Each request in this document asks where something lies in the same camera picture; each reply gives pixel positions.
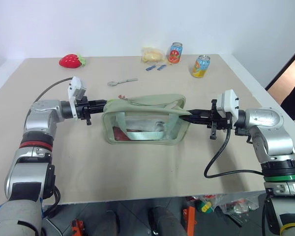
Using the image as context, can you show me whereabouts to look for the red strawberry toy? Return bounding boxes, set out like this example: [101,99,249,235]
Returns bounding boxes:
[59,53,87,70]

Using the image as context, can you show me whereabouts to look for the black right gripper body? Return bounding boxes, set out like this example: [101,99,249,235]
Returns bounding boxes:
[206,99,233,141]

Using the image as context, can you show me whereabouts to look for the grey left wrist cable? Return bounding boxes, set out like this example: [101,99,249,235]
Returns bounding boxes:
[34,76,73,104]

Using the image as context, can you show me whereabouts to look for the blue and red drink can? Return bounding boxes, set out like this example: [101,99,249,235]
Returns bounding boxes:
[168,42,183,65]

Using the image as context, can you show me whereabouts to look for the yellow and orange drink can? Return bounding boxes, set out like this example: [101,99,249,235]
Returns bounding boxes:
[192,54,210,79]

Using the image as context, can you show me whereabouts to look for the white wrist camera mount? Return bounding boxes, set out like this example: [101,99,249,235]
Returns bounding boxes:
[66,76,88,121]
[216,88,240,123]

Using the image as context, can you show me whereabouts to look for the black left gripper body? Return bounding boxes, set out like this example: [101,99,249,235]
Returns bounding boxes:
[75,96,93,126]

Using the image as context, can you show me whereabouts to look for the dark rounded shape under table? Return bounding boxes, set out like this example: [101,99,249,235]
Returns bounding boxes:
[150,206,185,236]

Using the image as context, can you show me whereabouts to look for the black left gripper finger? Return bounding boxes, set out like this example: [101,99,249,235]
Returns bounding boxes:
[88,106,107,116]
[87,98,109,107]

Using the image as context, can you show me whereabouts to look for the clear bag with yellow food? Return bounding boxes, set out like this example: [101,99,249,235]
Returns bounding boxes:
[140,46,167,65]

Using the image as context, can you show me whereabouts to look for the clear bag of colourful toys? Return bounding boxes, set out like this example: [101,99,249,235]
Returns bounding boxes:
[191,193,260,223]

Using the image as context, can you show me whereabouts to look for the orange plastic part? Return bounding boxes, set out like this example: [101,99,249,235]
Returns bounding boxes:
[70,218,86,236]
[182,206,196,233]

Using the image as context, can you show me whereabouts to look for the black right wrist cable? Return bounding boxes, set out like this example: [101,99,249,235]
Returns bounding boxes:
[204,126,266,179]

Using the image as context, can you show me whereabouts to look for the green pouch with clear window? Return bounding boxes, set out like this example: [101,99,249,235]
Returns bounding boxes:
[101,93,192,147]

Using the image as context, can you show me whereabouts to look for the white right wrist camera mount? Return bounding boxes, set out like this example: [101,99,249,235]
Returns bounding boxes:
[216,88,240,123]

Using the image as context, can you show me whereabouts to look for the grey metal spoon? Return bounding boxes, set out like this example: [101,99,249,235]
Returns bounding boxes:
[107,77,139,87]

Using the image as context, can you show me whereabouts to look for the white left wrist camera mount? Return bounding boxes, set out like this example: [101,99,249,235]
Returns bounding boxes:
[66,76,88,121]

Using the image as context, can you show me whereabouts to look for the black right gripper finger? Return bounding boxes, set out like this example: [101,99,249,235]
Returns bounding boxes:
[188,109,212,117]
[180,115,211,124]

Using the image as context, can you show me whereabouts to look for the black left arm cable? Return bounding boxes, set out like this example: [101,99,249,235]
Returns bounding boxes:
[41,184,62,219]

